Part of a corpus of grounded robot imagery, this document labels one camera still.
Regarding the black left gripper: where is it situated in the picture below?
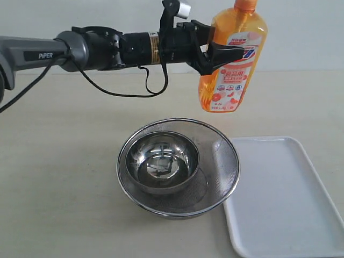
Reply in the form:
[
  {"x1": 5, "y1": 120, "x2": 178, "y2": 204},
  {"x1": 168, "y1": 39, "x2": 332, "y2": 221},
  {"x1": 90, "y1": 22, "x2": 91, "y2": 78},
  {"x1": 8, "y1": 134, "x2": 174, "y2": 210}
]
[{"x1": 158, "y1": 20, "x2": 245, "y2": 75}]

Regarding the orange pump soap bottle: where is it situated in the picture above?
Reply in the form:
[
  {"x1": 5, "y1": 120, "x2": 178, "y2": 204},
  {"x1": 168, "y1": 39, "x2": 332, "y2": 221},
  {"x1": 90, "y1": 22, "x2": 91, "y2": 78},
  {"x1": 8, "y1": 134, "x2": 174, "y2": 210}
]
[{"x1": 198, "y1": 1, "x2": 268, "y2": 113}]

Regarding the grey left Piper robot arm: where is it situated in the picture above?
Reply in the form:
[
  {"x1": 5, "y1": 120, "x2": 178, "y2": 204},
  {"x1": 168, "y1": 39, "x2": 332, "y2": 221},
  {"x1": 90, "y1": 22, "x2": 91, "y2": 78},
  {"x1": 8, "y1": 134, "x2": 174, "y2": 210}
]
[{"x1": 1, "y1": 20, "x2": 244, "y2": 93}]

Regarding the small stainless steel bowl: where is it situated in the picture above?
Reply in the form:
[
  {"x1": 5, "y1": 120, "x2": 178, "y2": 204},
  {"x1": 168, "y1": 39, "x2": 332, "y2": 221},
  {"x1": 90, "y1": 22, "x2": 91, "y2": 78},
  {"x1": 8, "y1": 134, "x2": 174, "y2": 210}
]
[{"x1": 125, "y1": 131, "x2": 200, "y2": 195}]

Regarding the steel mesh colander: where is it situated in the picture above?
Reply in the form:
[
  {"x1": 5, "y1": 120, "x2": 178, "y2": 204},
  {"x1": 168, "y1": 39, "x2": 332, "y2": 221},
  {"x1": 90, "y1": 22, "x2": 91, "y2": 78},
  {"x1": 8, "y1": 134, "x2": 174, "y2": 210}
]
[{"x1": 116, "y1": 118, "x2": 240, "y2": 220}]

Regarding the white plastic tray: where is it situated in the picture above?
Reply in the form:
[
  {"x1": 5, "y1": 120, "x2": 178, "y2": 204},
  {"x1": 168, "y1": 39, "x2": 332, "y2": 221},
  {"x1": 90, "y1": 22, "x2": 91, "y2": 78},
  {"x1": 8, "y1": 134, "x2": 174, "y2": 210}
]
[{"x1": 224, "y1": 136, "x2": 343, "y2": 257}]

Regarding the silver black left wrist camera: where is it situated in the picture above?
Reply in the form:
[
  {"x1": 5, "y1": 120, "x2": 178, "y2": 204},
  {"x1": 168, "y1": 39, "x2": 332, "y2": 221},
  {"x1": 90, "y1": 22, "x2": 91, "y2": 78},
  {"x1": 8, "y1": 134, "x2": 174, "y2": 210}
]
[{"x1": 159, "y1": 0, "x2": 191, "y2": 36}]

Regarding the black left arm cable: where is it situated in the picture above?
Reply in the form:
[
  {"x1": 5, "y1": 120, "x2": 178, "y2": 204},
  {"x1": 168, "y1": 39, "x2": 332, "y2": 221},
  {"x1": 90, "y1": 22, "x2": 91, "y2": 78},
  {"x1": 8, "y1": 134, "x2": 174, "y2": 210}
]
[{"x1": 0, "y1": 25, "x2": 169, "y2": 113}]

